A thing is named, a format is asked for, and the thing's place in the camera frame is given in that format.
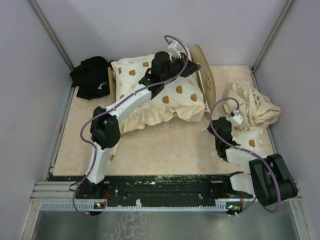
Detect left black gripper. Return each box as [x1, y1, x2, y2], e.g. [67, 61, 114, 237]
[161, 51, 200, 82]

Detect wooden pet bed frame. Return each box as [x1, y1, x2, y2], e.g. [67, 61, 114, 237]
[107, 44, 216, 110]

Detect bear print white cushion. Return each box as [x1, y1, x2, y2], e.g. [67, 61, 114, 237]
[107, 53, 208, 163]

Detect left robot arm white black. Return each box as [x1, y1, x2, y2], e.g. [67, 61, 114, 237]
[85, 51, 201, 199]

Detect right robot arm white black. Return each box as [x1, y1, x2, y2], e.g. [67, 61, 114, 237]
[207, 116, 298, 207]

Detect small bear print cloth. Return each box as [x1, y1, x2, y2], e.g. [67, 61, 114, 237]
[231, 128, 263, 153]

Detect cream crumpled blanket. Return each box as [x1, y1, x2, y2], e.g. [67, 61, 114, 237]
[223, 82, 281, 131]

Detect black cloth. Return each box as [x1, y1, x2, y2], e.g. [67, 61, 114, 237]
[69, 56, 112, 100]

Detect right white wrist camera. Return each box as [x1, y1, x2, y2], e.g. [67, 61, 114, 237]
[229, 109, 243, 126]

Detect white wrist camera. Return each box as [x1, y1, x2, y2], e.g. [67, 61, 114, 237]
[229, 109, 243, 126]
[167, 40, 186, 59]

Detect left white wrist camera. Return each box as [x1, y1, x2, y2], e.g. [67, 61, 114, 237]
[167, 40, 186, 59]

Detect right aluminium corner rail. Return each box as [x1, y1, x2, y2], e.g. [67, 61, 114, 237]
[251, 0, 296, 74]

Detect aluminium corner rail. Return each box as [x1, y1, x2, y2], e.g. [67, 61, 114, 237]
[251, 0, 296, 74]
[28, 0, 75, 71]

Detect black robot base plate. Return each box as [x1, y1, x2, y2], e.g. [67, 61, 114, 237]
[47, 174, 253, 207]

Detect left aluminium corner rail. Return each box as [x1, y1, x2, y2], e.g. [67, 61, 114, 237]
[28, 0, 75, 71]

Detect grey slotted cable duct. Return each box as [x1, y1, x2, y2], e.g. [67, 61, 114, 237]
[40, 199, 243, 214]

